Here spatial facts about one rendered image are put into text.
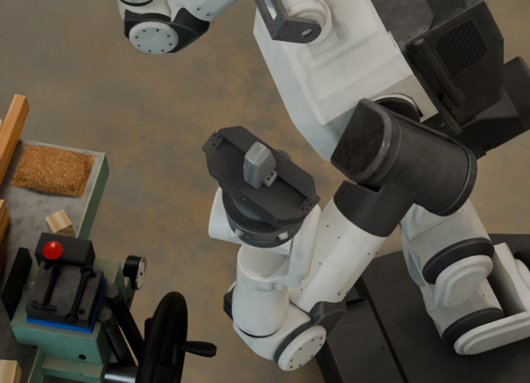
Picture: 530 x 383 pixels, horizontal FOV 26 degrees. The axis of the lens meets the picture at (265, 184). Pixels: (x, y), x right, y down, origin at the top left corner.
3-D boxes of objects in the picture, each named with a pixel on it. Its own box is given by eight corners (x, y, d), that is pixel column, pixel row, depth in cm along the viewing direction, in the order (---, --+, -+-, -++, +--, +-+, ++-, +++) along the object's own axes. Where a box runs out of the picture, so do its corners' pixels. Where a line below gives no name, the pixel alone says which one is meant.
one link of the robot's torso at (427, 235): (465, 202, 229) (441, 76, 190) (503, 276, 220) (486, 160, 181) (395, 232, 230) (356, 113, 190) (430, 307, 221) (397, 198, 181)
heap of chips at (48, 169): (82, 197, 191) (80, 187, 188) (9, 184, 192) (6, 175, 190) (95, 155, 195) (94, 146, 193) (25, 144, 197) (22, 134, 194)
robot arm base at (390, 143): (410, 181, 159) (460, 120, 153) (436, 242, 149) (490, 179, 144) (321, 144, 152) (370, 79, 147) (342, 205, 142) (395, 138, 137)
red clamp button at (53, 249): (59, 262, 171) (58, 258, 170) (40, 258, 171) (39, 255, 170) (65, 245, 172) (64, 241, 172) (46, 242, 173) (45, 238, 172)
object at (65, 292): (91, 333, 170) (87, 317, 166) (20, 321, 172) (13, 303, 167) (114, 258, 178) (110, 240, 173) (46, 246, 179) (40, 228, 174)
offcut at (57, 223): (47, 228, 188) (44, 217, 185) (65, 219, 188) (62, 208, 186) (57, 243, 186) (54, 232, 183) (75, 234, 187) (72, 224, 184)
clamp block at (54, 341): (102, 368, 177) (95, 343, 170) (19, 353, 179) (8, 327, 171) (127, 285, 185) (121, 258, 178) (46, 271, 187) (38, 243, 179)
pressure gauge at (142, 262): (139, 301, 213) (136, 280, 206) (120, 298, 213) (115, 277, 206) (148, 272, 216) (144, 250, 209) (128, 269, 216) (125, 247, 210)
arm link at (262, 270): (233, 221, 128) (230, 284, 139) (312, 239, 127) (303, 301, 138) (248, 176, 132) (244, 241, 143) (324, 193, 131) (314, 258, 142)
